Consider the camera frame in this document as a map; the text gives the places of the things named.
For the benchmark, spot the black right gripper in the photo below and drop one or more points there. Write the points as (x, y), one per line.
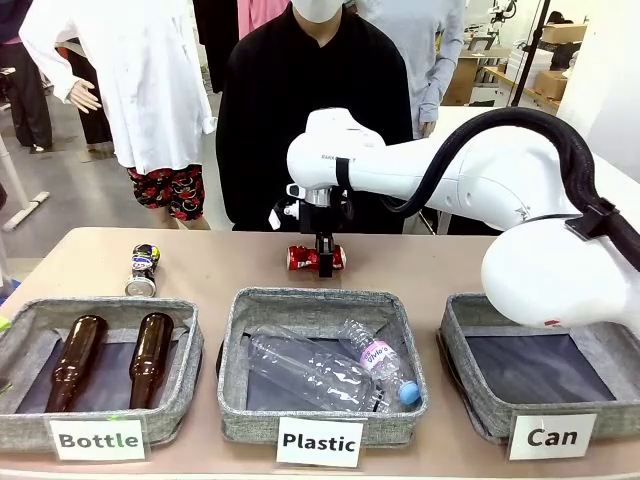
(322, 217)

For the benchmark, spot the crushed red can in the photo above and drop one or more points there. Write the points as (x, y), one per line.
(302, 258)

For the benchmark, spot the large clear plastic bottle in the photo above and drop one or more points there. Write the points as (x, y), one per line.
(310, 367)

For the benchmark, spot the small pink label plastic bottle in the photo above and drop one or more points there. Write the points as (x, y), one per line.
(380, 360)

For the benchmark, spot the brown glass bottle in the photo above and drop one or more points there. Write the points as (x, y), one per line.
(150, 355)
(75, 360)

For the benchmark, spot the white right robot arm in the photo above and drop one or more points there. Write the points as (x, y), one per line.
(450, 170)

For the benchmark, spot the grey fabric basket labelled Plastic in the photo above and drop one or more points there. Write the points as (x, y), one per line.
(320, 305)

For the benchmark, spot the crushed blue white can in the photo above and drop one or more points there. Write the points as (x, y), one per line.
(142, 270)

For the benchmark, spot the grey fabric basket labelled Can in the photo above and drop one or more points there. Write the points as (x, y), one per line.
(470, 370)

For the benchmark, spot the grey fabric basket labelled Bottle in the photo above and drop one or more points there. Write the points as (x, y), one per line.
(100, 425)

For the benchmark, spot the white Can label card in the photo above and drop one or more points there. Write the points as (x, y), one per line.
(552, 436)

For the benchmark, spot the person in black top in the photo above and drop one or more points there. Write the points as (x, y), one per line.
(265, 125)

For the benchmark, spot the red floral shorts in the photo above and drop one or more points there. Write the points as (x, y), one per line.
(170, 192)

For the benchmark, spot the white Plastic label card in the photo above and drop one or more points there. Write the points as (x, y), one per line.
(319, 442)

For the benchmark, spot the brown cardboard desk panel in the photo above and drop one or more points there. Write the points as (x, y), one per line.
(462, 80)

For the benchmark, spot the hanging black garment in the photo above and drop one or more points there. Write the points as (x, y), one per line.
(220, 50)

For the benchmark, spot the white face mask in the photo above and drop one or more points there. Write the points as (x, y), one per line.
(316, 7)

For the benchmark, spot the hanging pink garment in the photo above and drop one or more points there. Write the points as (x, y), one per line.
(255, 15)

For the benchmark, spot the mannequin in white shirt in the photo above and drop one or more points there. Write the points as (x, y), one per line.
(140, 75)

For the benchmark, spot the low cardboard box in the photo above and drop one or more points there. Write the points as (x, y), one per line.
(550, 84)

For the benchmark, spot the black stand pole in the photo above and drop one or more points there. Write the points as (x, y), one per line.
(530, 50)

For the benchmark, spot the white Bottle label card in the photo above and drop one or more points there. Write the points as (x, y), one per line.
(97, 440)

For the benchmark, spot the cardboard box on shelf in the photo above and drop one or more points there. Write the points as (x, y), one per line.
(565, 32)

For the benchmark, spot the dark clothed figure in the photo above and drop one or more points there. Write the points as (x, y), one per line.
(25, 100)

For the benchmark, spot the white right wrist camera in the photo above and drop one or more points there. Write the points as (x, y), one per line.
(282, 210)

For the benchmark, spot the white desk leg frame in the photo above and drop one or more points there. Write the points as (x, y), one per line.
(15, 180)

